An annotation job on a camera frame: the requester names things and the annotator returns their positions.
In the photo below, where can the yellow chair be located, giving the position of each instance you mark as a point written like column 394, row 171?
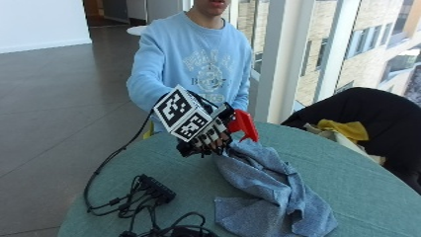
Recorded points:
column 150, row 131

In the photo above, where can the white window frame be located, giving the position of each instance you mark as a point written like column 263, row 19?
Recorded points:
column 280, row 59

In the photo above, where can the beige cloth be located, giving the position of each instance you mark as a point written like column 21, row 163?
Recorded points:
column 351, row 146

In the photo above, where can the white marker cube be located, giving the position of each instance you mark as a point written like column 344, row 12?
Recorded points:
column 181, row 112

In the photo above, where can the the person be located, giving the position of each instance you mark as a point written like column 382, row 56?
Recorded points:
column 198, row 49

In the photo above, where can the yellow cloth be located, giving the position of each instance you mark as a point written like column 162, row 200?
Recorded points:
column 344, row 129

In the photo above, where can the blue-grey towel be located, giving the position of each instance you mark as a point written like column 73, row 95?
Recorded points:
column 267, row 184

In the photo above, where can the black bag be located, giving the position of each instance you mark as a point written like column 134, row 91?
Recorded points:
column 372, row 115

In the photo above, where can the white round table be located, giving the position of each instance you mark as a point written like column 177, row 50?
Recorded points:
column 137, row 30

